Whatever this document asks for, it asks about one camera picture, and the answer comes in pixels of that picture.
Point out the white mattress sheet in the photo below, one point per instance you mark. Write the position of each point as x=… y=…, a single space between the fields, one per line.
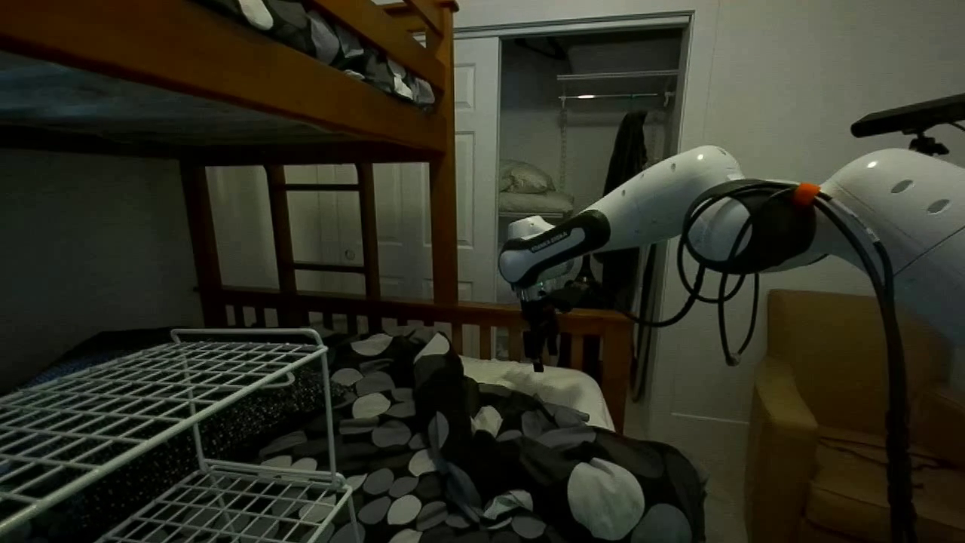
x=547 y=383

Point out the black camera on stand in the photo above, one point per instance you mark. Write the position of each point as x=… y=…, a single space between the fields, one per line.
x=915 y=123

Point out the orange cable clip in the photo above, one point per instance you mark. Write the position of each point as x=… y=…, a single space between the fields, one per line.
x=807 y=193

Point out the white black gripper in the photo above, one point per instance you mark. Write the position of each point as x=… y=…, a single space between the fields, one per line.
x=534 y=261

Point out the black grey dotted blanket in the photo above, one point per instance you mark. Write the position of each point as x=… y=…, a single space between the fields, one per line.
x=401 y=438

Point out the dark hanging garment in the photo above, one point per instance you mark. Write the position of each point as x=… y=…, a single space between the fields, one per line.
x=628 y=158

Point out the yellow armchair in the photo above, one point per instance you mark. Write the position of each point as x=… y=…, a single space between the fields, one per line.
x=816 y=466

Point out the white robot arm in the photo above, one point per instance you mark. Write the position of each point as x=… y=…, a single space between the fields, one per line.
x=900 y=210

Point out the upper bunk dotted bedding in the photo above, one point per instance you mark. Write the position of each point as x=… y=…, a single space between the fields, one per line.
x=298 y=25

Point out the wooden bunk bed frame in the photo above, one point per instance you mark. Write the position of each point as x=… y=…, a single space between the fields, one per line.
x=299 y=114

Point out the white wire shelf rack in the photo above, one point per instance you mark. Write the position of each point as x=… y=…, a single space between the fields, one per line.
x=169 y=432

